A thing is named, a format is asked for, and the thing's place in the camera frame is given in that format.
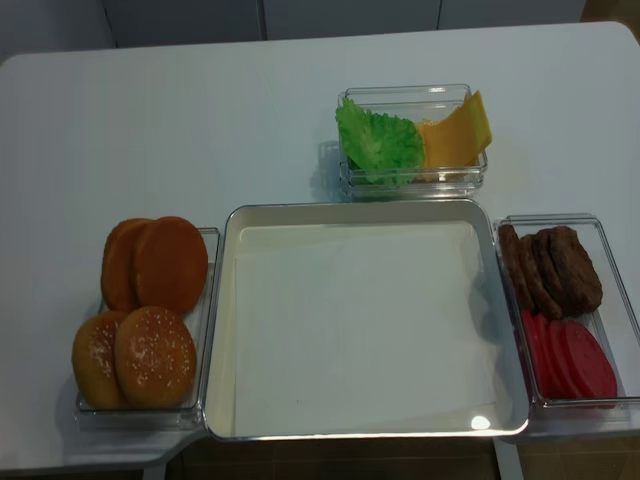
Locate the brown patty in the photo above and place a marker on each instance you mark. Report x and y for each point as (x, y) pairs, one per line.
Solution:
(575, 269)
(509, 244)
(534, 282)
(548, 273)

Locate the sesame top bun rear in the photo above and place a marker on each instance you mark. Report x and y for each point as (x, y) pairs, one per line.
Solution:
(93, 361)

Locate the sesame top bun front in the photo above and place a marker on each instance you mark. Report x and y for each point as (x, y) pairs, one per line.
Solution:
(155, 358)

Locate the green lettuce leaf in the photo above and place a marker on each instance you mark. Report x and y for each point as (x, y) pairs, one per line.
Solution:
(386, 149)

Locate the clear patty tomato container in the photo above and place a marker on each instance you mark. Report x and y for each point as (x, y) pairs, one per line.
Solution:
(613, 324)

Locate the clear bun container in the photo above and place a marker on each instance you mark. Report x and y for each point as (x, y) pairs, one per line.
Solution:
(187, 415)

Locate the red tomato slice rear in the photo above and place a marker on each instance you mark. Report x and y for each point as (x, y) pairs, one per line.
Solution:
(535, 329)

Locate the clear lettuce cheese container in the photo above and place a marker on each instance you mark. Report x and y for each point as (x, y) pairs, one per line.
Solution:
(416, 103)

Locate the plain bun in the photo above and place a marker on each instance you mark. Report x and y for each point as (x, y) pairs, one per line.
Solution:
(169, 264)
(117, 289)

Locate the yellow cheese slice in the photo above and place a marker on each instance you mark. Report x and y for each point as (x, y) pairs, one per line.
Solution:
(480, 121)

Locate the brown patty rear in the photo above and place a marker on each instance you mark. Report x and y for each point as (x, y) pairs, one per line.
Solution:
(509, 244)

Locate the orange cheese slice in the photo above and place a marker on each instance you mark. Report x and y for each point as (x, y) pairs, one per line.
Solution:
(449, 143)

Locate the red tomato slice front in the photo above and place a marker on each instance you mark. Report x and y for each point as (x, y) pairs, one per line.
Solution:
(589, 367)

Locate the large metal tray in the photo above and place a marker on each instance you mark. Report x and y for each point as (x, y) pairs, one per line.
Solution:
(362, 320)

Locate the plain bottom bun rear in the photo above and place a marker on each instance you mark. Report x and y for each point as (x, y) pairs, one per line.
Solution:
(117, 289)

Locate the red tomato slice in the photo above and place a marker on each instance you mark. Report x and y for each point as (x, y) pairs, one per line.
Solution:
(589, 367)
(535, 329)
(563, 385)

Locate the plain bottom bun front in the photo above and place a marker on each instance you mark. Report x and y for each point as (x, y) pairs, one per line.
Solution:
(169, 264)

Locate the brown patty front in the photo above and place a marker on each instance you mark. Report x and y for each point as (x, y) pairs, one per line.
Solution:
(575, 269)

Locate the sesame bun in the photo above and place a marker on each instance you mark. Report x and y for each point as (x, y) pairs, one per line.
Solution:
(93, 361)
(155, 358)

